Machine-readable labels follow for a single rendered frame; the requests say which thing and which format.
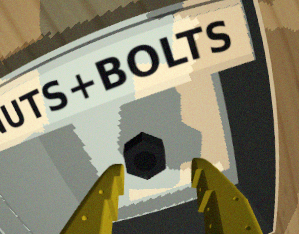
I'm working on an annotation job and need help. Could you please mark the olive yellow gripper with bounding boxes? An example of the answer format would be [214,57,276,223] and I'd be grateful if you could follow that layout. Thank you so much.
[59,158,263,234]

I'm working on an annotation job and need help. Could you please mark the dark grey hex nut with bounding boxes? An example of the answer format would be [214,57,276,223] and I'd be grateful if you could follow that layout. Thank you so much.
[123,132,166,180]

